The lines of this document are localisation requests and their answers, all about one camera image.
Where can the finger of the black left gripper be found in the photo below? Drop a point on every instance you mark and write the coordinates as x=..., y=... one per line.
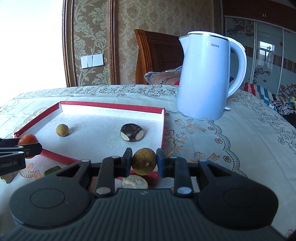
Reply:
x=11, y=145

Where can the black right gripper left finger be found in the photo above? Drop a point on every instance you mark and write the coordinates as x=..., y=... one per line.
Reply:
x=111, y=168

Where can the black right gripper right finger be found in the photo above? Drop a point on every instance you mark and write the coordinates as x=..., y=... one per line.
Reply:
x=176, y=168

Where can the orange mandarin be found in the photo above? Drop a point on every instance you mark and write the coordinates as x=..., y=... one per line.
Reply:
x=27, y=139

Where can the pale peeled chestnut piece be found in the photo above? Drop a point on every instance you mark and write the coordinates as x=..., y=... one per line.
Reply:
x=134, y=182

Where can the yellow-brown longan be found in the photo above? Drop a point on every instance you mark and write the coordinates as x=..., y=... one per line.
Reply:
x=62, y=130
x=144, y=161

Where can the dark water chestnut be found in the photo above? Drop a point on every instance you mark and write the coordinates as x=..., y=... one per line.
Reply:
x=131, y=132

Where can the green cucumber piece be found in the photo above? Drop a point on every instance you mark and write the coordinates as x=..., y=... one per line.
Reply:
x=52, y=170

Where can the red shallow cardboard tray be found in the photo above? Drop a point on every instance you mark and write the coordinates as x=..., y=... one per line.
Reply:
x=94, y=130

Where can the floral white tablecloth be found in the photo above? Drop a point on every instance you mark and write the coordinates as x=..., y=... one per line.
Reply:
x=250, y=138

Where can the patterned pillow bedding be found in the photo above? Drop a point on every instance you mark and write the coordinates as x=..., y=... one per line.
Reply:
x=169, y=77

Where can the light blue electric kettle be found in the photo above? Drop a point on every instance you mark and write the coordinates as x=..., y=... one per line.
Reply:
x=213, y=68

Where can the wooden bed headboard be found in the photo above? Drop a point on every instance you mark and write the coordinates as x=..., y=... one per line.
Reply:
x=157, y=52

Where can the colourful clothes pile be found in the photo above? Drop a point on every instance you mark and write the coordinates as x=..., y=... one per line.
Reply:
x=285, y=106

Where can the sliding glass wardrobe door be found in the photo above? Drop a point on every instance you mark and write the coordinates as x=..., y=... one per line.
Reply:
x=270, y=52

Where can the white wall switch panel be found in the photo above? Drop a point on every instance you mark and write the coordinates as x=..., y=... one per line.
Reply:
x=90, y=61

